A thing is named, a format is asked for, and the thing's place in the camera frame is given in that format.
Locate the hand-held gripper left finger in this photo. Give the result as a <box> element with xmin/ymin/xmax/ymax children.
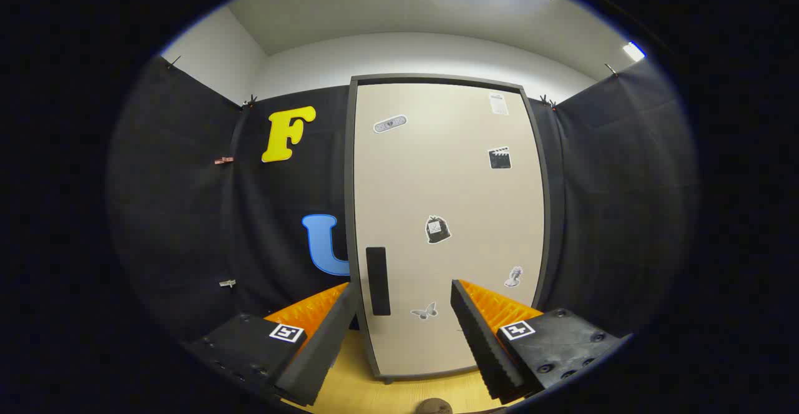
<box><xmin>181</xmin><ymin>282</ymin><xmax>360</xmax><ymax>408</ymax></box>

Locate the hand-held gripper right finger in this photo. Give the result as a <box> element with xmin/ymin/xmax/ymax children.
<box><xmin>451</xmin><ymin>278</ymin><xmax>631</xmax><ymax>405</ymax></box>

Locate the black door handle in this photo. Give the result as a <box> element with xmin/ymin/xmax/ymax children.
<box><xmin>366</xmin><ymin>247</ymin><xmax>391</xmax><ymax>316</ymax></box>

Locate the grey shoe cabinet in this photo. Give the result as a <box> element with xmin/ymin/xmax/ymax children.
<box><xmin>343</xmin><ymin>74</ymin><xmax>566</xmax><ymax>385</ymax></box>

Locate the black backdrop cloth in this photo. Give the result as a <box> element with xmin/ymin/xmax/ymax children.
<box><xmin>106</xmin><ymin>52</ymin><xmax>697</xmax><ymax>352</ymax></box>

